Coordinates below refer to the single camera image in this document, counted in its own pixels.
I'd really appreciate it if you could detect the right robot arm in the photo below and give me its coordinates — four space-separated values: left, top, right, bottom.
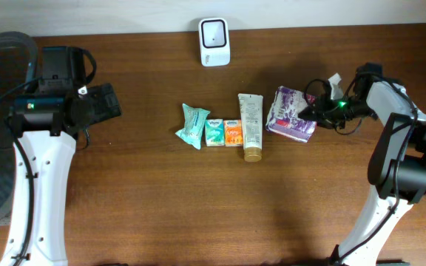
299 63 426 265

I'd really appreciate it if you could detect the red purple floral package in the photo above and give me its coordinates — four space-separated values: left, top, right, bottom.
266 86 317 143

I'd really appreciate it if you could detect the cream tube gold cap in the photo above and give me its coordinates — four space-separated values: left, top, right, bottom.
238 93 263 163

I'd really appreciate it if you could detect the white barcode scanner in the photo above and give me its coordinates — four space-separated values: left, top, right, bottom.
198 18 231 67

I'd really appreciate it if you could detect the teal wipes pouch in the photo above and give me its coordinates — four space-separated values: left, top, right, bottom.
175 103 210 150

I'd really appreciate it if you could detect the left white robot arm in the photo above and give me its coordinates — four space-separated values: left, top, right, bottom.
0 47 121 265

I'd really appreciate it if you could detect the teal tissue pack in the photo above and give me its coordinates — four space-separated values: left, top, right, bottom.
205 119 225 146

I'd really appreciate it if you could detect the orange tissue pack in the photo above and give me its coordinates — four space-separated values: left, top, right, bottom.
223 120 243 147

